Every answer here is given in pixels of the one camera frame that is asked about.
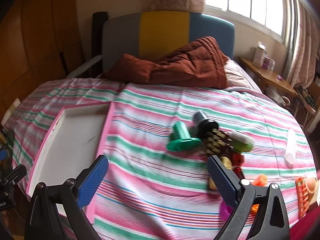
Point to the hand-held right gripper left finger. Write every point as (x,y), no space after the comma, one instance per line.
(92,180)

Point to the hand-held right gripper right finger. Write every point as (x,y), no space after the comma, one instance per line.
(222,180)

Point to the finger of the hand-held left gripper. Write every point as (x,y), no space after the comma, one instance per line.
(2,154)

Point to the gold oval case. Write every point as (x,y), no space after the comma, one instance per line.
(226,162)

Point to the shiny red lighter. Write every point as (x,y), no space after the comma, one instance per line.
(238,172)

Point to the red block toy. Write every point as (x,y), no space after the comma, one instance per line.
(236,158)

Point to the magenta plastic toy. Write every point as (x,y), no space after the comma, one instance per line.
(225,211)

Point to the orange plastic toy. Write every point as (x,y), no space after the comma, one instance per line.
(260,180)

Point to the dark brown fluted mould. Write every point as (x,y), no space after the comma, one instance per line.
(217,142)

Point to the white and green square device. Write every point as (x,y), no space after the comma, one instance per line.
(241,140)

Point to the pink-rimmed white tray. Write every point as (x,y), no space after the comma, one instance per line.
(70,140)

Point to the green plastic toy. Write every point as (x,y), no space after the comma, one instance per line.
(183,143)

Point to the black jar with clear lid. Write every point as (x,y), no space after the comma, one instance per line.
(206,127)

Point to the orange plastic basket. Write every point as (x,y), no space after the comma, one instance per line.
(302,197)

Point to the peach toy egg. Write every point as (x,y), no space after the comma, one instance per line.
(312,185)

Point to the pink green striped blanket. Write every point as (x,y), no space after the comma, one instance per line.
(155,110)

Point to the white plastic bag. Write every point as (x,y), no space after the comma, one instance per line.
(277,96)

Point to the pale pink pillow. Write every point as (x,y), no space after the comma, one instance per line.
(235,76)

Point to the wooden side table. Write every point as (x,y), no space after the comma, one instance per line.
(270,77)

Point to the wooden wardrobe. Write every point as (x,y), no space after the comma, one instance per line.
(37,42)

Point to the cluttered rack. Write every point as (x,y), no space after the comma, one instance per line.
(308,100)

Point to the brown quilted duvet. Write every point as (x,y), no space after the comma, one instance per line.
(190,65)

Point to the purple container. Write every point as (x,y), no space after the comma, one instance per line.
(268,63)

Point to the white box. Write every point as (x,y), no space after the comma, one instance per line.
(258,55)

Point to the grey yellow blue headboard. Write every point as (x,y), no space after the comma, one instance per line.
(162,35)

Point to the white bed rail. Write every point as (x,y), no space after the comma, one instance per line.
(85,66)

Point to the black post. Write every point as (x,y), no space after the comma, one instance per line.
(97,37)

